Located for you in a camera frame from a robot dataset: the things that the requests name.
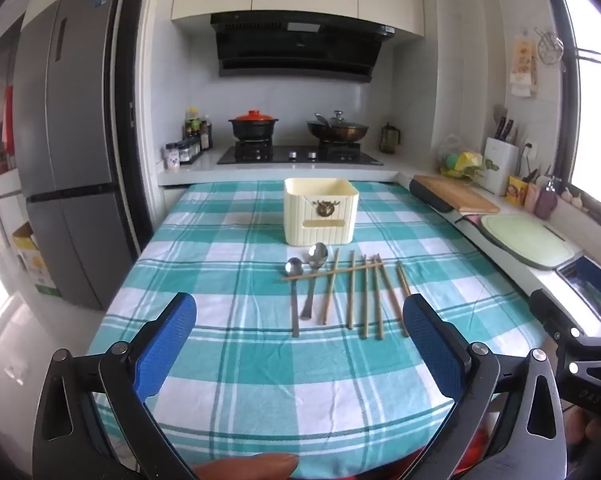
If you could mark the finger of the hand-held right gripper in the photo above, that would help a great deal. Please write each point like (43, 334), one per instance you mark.
(552, 312)

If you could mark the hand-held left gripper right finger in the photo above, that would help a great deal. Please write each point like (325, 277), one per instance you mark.
(433, 345)

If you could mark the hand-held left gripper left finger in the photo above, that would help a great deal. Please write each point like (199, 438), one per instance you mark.
(168, 345)

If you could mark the wooden chopstick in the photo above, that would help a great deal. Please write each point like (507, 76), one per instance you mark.
(351, 295)
(365, 305)
(379, 305)
(330, 272)
(330, 285)
(393, 297)
(403, 280)

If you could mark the small steel spoon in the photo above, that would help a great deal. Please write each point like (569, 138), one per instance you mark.
(294, 290)

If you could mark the large steel spoon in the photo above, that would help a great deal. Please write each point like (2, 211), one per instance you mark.
(314, 270)

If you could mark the cream ribbed utensil holder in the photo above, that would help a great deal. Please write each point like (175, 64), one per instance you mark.
(320, 210)

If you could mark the person's right hand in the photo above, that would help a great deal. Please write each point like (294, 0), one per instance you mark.
(592, 432)

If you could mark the person's left hand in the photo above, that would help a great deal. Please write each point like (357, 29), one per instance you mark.
(250, 467)

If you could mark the teal plaid tablecloth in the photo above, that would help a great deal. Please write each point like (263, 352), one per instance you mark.
(240, 340)

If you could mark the green cutting board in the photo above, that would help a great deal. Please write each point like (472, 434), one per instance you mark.
(525, 240)

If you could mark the purple soap dispenser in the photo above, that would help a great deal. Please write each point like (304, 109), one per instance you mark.
(546, 200)

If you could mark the pink cup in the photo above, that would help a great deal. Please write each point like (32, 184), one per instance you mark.
(531, 197)

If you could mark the garlic bulbs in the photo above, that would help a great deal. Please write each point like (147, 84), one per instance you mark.
(575, 197)

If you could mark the yellow snack packet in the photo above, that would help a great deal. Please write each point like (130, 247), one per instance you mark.
(515, 191)

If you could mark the wooden cutting board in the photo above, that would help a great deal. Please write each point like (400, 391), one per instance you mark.
(455, 192)

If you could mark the white knife block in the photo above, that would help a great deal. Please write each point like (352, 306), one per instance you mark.
(500, 167)

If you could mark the cardboard box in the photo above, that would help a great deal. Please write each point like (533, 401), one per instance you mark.
(30, 260)

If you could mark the plastic bag of fruit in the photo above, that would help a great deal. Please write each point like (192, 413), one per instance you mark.
(460, 160)

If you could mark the rack of spice jars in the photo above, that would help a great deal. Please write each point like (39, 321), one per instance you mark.
(183, 152)

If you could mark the glass french press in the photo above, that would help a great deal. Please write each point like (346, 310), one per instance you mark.
(390, 139)

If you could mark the grey refrigerator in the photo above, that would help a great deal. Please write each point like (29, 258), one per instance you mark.
(65, 160)

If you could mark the dark sauce bottle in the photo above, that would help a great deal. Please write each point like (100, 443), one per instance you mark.
(205, 135)

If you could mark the oil bottle yellow cap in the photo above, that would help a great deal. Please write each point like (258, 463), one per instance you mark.
(194, 122)

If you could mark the wok with glass lid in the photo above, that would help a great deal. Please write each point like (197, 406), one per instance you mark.
(338, 129)

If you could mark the black clay pot orange lid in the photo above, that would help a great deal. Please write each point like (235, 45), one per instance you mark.
(253, 125)

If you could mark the hanging patterned towel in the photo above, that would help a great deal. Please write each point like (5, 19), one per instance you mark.
(522, 67)

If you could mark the black range hood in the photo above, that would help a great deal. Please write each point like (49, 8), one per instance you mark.
(300, 45)

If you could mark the white wall outlet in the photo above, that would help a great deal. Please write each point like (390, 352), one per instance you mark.
(529, 147)

